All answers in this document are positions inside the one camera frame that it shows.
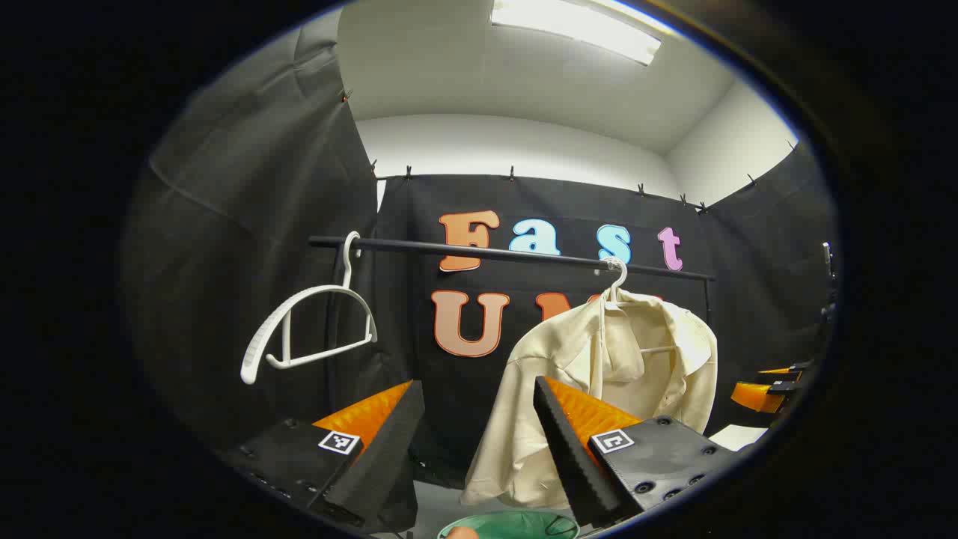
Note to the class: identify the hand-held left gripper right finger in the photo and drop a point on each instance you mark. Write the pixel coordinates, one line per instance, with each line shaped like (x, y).
(565, 449)

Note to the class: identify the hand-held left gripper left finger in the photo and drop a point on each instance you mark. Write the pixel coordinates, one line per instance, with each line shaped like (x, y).
(389, 442)

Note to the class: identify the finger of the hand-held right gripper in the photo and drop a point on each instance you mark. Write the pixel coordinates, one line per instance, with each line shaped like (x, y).
(782, 370)
(756, 397)

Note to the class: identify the green laundry hamper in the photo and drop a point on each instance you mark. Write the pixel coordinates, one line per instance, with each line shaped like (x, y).
(516, 525)

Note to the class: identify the cream hooded jacket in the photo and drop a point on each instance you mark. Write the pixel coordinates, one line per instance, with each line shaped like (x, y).
(539, 359)

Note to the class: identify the white plastic hanger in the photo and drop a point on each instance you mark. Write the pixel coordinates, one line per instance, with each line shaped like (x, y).
(623, 281)
(250, 364)

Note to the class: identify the white grey box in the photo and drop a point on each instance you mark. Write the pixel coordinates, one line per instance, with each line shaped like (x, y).
(737, 436)

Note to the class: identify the black backdrop cloth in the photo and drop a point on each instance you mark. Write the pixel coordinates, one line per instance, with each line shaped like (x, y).
(224, 224)

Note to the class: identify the ceiling light panel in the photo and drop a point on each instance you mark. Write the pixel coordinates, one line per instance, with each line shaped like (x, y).
(576, 26)

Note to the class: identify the black clothes rail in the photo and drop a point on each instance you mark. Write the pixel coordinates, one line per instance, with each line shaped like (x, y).
(419, 246)

